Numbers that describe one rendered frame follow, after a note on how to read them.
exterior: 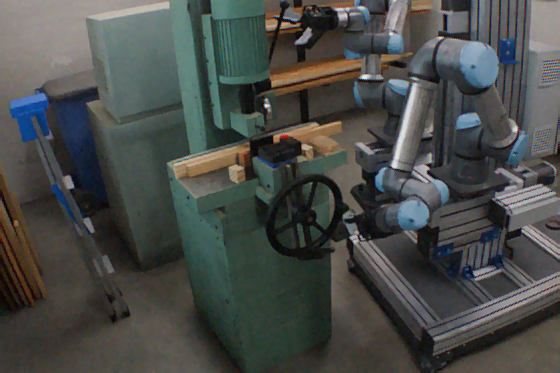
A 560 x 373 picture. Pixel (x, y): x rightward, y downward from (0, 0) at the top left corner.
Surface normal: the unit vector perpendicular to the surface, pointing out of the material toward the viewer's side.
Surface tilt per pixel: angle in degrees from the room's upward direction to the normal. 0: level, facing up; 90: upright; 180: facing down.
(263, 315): 90
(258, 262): 90
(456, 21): 90
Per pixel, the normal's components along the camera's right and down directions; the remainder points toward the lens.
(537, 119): 0.29, 0.37
